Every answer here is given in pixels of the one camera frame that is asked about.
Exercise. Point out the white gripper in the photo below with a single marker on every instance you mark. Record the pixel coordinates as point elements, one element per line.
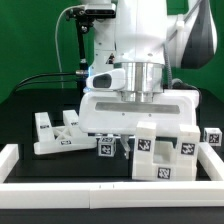
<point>103,111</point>

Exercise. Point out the white tagged cube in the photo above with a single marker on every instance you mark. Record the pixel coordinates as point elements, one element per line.
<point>107,146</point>
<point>213,136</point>

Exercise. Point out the white seat block with pegs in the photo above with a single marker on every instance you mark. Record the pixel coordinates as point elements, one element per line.
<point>164,166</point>

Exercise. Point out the white chair back frame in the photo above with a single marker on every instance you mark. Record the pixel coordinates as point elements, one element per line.
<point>67,137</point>

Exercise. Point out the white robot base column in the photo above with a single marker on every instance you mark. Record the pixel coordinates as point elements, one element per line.
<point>104,49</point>

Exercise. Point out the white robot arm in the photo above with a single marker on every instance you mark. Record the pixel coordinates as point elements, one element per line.
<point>135,42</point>

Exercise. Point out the white chair seat plate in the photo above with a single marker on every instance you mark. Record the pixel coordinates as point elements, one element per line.
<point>99,135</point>

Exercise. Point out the white front barrier rail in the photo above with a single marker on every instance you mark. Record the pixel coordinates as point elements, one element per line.
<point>111,195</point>

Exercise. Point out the white barrier rail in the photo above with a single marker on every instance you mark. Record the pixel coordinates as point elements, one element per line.
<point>8,158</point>
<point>210,165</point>
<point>111,195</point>

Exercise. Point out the white right barrier rail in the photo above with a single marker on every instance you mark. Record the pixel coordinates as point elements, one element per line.
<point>210,165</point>

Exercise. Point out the white left barrier rail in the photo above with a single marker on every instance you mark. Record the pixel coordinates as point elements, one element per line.
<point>8,158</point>

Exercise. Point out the black camera on stand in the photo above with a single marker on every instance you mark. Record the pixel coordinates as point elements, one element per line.
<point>95,11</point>

